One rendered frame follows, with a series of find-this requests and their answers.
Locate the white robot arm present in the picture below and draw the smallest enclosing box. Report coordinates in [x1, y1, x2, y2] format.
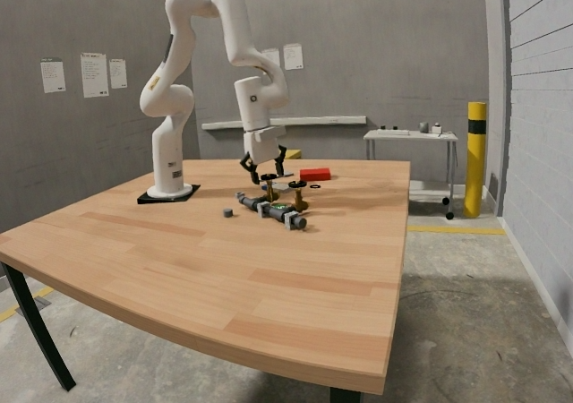
[140, 0, 289, 199]

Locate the dark grey pipe with metal clamp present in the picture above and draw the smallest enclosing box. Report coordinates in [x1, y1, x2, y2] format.
[239, 174, 310, 230]

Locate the red rectangular block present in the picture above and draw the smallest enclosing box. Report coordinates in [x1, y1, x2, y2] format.
[300, 168, 330, 182]

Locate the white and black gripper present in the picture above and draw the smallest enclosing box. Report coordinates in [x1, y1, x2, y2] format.
[239, 131, 287, 185]

